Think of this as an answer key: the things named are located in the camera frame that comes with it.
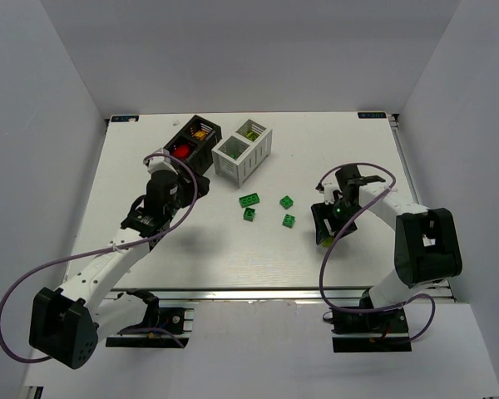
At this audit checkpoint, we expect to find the lime square lego brick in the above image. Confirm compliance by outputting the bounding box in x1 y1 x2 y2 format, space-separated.
321 237 333 248

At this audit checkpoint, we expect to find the red curved lego brick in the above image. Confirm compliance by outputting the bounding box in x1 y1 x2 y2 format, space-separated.
172 144 193 160

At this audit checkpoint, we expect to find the orange long lego brick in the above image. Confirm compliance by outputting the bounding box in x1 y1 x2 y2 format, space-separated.
192 130 209 141

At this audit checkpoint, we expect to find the green long lego brick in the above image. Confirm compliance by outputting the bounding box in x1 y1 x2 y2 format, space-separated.
239 193 260 208

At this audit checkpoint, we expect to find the green upturned square lego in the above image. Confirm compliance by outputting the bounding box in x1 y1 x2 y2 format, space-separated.
243 207 256 222

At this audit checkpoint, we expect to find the lime and green lego stack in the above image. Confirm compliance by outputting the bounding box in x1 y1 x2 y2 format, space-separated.
245 131 259 141

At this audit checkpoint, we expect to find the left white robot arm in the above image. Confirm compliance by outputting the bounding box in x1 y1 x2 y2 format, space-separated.
29 170 210 369

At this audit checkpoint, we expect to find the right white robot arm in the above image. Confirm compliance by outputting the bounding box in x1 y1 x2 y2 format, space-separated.
311 162 462 314

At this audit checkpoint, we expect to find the black slotted container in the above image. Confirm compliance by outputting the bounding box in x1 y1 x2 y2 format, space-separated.
163 115 222 195

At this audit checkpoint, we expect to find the white slotted container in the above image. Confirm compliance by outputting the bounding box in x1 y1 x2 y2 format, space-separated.
212 119 273 188

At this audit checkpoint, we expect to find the left blue corner label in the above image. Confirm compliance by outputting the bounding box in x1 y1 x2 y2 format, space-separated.
110 115 139 123

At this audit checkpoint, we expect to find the blue corner label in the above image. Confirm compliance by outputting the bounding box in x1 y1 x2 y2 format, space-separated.
357 111 387 119
110 115 139 123

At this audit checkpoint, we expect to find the right blue corner label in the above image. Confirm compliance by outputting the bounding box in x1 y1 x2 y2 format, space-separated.
357 111 387 119

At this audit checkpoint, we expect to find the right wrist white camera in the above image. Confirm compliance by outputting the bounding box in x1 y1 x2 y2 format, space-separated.
316 182 342 204

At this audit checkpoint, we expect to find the wrist white camera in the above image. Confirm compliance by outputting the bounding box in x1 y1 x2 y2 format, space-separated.
143 156 176 175
316 182 342 204

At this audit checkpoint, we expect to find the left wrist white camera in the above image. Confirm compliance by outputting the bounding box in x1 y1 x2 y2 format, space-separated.
143 156 176 175

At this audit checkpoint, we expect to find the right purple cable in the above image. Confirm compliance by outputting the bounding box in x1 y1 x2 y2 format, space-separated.
318 161 437 342

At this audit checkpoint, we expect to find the aluminium table front rail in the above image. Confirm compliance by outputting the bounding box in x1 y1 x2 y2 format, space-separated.
105 287 366 301

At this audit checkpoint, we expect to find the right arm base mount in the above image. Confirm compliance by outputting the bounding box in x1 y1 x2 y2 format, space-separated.
322 308 412 353

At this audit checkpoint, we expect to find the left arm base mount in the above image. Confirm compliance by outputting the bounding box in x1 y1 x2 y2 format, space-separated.
106 289 195 349

